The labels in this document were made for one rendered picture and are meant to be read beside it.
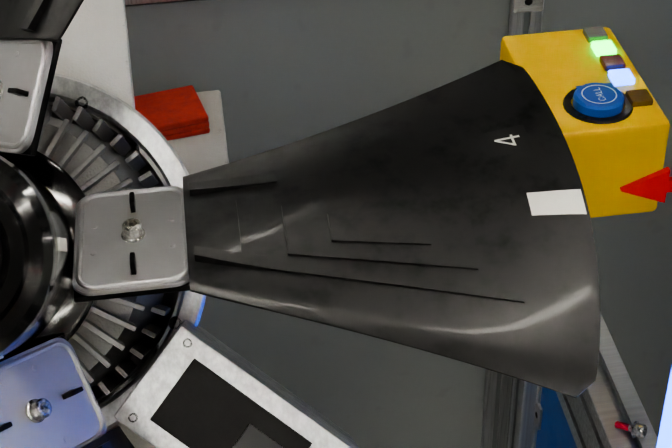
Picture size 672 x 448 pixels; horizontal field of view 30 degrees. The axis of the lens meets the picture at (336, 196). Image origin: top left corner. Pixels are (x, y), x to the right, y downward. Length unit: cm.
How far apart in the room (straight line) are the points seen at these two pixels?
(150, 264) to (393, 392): 118
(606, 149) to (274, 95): 59
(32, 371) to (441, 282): 24
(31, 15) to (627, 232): 118
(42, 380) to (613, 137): 50
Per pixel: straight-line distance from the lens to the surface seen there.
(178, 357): 81
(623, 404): 108
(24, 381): 73
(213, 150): 135
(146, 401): 81
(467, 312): 68
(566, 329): 69
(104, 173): 81
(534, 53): 110
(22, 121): 70
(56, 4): 70
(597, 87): 104
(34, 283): 66
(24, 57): 72
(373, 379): 183
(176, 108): 139
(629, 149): 102
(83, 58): 95
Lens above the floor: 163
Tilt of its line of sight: 37 degrees down
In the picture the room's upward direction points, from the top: 2 degrees counter-clockwise
